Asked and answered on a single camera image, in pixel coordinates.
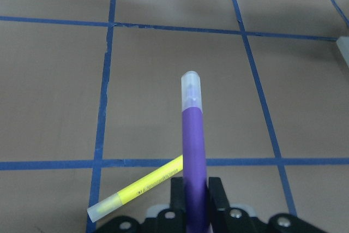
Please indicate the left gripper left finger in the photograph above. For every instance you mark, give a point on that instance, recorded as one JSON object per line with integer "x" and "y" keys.
{"x": 177, "y": 205}

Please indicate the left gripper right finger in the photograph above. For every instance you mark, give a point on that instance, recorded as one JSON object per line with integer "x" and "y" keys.
{"x": 219, "y": 206}

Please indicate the purple highlighter pen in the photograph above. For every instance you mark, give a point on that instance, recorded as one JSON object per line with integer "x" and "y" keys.
{"x": 194, "y": 156}

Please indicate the yellow highlighter pen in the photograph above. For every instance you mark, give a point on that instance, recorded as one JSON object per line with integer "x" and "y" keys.
{"x": 135, "y": 189}

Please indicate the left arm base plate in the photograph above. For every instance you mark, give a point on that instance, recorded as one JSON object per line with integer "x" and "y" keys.
{"x": 343, "y": 46}

